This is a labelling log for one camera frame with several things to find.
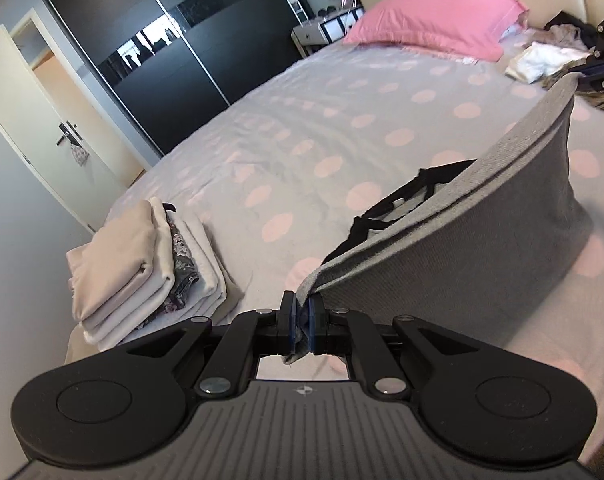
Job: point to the dark crumpled cloth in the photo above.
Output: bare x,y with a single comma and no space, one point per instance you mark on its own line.
569,21

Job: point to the pink pillow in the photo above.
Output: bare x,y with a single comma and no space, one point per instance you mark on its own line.
432,20

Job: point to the beige folded garment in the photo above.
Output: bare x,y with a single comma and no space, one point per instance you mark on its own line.
117,255

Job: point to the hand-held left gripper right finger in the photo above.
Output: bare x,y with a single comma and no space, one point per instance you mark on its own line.
312,325

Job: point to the beige crumpled cloth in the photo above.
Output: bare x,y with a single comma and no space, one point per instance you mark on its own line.
557,37

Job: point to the polka dot bed sheet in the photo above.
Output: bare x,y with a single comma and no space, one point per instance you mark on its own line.
332,110

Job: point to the grey garment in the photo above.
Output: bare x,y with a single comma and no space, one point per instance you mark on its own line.
457,260

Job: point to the white crumpled cloth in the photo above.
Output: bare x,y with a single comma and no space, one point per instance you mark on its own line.
542,60

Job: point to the white room door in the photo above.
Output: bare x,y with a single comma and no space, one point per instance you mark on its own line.
27,125

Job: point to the black sliding door wardrobe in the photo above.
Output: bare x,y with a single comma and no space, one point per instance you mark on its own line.
182,50

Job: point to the white nightstand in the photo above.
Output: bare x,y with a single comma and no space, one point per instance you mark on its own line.
322,30

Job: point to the floral folded garment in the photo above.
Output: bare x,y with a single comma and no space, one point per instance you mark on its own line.
182,265

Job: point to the cream folded garment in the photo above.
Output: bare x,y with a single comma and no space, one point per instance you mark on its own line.
127,315

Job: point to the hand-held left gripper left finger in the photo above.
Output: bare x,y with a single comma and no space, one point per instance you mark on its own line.
291,322

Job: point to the white folded garment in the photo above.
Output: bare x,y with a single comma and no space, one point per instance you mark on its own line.
207,265

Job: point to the small patterned pouch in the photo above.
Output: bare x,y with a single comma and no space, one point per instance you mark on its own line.
79,154

